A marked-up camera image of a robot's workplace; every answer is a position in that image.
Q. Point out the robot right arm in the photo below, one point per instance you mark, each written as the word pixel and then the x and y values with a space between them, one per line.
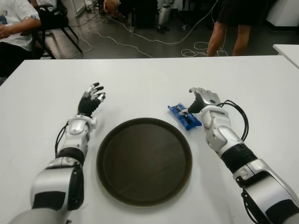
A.
pixel 224 137

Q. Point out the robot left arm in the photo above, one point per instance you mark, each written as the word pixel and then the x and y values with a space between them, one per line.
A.
pixel 74 135

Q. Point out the seated person in white shirt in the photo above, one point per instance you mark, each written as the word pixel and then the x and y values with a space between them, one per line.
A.
pixel 16 25

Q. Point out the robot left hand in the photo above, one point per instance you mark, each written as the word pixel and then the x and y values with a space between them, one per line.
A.
pixel 87 105

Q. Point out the blue Oreo cookie packet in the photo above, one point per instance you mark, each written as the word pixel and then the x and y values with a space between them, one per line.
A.
pixel 174 112

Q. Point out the neighbouring white table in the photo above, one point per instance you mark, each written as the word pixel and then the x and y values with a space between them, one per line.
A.
pixel 288 52

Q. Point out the white board with black edge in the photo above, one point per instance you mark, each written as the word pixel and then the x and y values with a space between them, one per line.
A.
pixel 285 14

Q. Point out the white cabinet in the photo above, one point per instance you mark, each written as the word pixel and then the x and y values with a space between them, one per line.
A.
pixel 78 7

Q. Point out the black wooden chair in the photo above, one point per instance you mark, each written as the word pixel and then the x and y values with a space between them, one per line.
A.
pixel 53 18

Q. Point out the round dark brown tray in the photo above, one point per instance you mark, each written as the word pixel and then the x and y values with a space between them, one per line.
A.
pixel 144 163

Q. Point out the walking person in black shorts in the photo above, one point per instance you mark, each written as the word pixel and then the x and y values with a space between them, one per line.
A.
pixel 238 11

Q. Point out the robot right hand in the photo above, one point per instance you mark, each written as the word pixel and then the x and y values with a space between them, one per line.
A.
pixel 208 99

